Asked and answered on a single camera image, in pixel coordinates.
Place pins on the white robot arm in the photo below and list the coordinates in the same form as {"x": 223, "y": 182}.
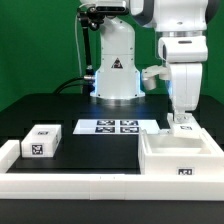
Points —
{"x": 143, "y": 40}

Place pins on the white cabinet door panel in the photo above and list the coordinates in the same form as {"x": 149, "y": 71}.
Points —
{"x": 187, "y": 129}

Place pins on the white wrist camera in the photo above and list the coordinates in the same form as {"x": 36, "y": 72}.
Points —
{"x": 149, "y": 76}

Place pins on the white cabinet box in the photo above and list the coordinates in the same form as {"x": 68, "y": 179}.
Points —
{"x": 168, "y": 155}

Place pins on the white marker sheet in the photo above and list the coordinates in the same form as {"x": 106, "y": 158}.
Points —
{"x": 115, "y": 126}

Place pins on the white block with marker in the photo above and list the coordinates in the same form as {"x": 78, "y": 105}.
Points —
{"x": 41, "y": 141}

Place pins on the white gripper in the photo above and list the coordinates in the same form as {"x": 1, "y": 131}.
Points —
{"x": 184, "y": 88}

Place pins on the white U-shaped frame barrier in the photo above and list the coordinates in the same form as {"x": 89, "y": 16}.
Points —
{"x": 101, "y": 186}

